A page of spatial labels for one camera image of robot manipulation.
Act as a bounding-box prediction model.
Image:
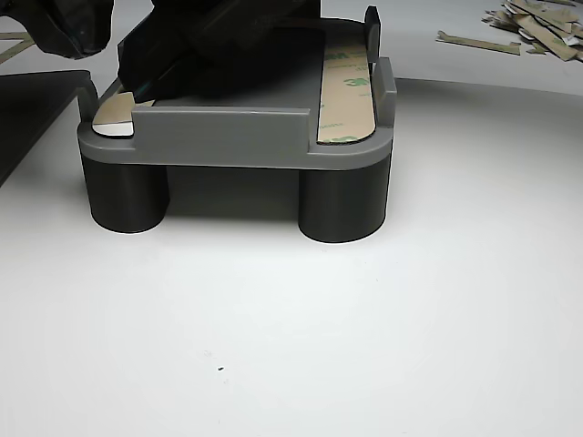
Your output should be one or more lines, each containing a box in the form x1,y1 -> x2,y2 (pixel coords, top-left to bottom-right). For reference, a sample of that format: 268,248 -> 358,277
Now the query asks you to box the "discarded long beige liner strip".
435,29 -> 523,57

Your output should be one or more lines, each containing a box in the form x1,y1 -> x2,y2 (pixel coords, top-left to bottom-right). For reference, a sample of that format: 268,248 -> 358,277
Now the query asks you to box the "grey printed fixture with legs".
76,4 -> 398,245

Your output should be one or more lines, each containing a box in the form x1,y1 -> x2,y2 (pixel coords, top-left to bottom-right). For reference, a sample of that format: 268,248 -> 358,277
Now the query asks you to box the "white adhesive tape strip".
91,120 -> 137,139

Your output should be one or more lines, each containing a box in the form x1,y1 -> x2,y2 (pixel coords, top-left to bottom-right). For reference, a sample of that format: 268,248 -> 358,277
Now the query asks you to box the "beige marking tape line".
0,31 -> 36,65

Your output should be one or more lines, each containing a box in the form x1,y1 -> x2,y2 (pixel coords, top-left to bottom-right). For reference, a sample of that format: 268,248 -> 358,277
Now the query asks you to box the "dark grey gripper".
116,0 -> 329,104

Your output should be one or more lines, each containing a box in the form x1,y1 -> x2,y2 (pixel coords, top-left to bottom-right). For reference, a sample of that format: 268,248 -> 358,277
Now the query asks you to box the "dark grey robot arm with gripper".
0,0 -> 116,61

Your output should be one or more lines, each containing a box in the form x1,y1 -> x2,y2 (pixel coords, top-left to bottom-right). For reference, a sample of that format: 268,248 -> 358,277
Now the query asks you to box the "beige tape liner with 3M print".
314,39 -> 380,145

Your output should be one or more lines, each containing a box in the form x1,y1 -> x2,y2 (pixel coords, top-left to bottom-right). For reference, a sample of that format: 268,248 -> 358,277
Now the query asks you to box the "beige tape liner printed 468MP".
93,90 -> 138,127

